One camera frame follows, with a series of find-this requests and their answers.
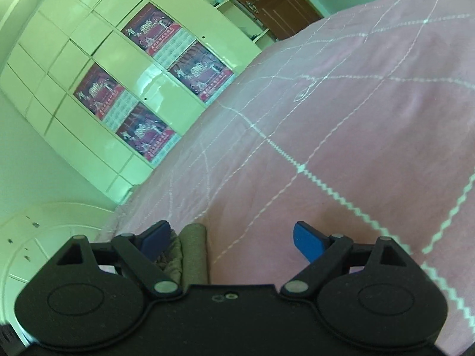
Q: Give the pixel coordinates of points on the white round headboard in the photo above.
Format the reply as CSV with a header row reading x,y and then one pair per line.
x,y
33,237

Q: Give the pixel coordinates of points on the red wall poster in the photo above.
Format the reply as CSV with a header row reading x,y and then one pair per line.
x,y
200,72
98,91
152,35
146,135

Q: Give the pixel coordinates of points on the white glossy wardrobe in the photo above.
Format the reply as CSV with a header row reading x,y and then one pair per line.
x,y
74,44

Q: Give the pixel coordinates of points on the small dark shelf item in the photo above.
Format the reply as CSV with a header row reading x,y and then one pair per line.
x,y
254,37

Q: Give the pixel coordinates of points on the grey pants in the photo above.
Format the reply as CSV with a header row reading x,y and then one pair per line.
x,y
195,252

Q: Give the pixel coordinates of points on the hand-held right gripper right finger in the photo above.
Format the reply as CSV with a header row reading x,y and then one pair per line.
x,y
308,243

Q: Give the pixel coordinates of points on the white corner shelf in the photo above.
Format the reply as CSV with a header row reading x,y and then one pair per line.
x,y
230,11

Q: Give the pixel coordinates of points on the brown wooden door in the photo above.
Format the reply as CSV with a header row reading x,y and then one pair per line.
x,y
271,0

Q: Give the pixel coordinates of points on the bed with pink checked sheet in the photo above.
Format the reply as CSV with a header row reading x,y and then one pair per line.
x,y
334,118

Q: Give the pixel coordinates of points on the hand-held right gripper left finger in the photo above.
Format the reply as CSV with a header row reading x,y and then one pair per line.
x,y
156,241

